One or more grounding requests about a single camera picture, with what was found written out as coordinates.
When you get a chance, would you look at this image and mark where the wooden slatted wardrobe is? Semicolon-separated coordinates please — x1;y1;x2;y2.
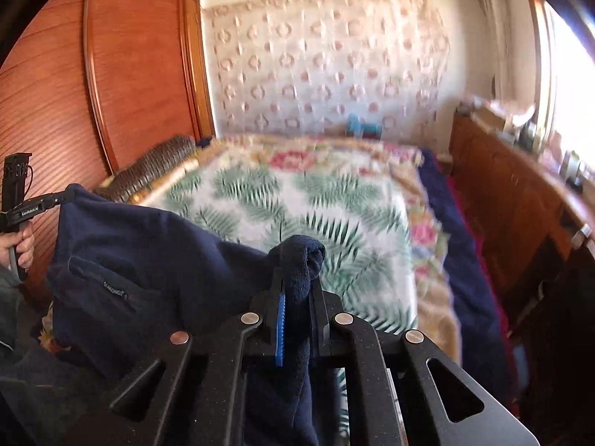
0;0;217;298

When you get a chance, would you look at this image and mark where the black patterned pillow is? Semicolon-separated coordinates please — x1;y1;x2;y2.
95;135;198;203

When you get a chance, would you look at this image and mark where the long wooden cabinet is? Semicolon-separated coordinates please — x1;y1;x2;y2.
448;111;595;335

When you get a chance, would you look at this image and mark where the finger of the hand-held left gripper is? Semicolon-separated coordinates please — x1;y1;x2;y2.
42;186;75;209

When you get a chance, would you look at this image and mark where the pink circle pattern curtain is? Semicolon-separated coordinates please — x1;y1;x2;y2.
205;0;451;142

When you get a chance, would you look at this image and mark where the navy blue bed sheet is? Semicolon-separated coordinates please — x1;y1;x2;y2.
418;149;517;405

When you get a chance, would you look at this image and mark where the floral blanket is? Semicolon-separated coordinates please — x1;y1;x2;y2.
200;135;466;363

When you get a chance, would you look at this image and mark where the navy blue printed t-shirt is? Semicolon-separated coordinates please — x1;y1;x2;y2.
46;185;326;446

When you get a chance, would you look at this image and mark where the person's left hand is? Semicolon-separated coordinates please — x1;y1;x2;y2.
0;226;35;271

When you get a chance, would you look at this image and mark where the person's left forearm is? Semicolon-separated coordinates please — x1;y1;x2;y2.
0;265;29;349

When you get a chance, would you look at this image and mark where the blue toy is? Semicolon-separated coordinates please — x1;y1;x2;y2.
346;114;382;138

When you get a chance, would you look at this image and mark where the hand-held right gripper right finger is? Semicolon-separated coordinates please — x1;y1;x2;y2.
311;285;540;446

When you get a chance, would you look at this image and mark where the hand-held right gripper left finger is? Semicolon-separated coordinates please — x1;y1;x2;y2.
65;283;285;446

